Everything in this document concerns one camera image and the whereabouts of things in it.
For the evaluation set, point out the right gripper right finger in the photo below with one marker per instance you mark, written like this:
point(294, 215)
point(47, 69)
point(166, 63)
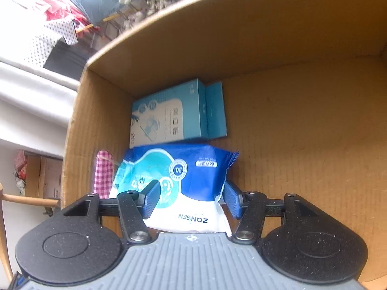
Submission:
point(247, 207)

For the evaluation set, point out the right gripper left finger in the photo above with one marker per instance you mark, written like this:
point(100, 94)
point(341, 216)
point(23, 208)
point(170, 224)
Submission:
point(135, 206)

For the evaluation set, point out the blue wet wipes pack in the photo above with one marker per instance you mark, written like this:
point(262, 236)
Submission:
point(191, 177)

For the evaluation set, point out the magenta checkered tablecloth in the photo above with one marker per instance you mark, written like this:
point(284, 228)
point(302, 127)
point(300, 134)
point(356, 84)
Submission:
point(104, 174)

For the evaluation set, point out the blue mask carton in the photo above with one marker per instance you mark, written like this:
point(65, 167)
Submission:
point(187, 112)

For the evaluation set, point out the wooden chair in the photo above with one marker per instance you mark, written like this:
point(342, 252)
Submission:
point(19, 214)

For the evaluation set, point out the brown cardboard box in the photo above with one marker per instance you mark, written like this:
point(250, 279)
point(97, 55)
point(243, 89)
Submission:
point(304, 92)

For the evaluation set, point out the polka dot cloth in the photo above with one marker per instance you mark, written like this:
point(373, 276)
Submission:
point(46, 36)

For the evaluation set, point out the red cloth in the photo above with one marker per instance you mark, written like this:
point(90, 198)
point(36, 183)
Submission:
point(61, 9)

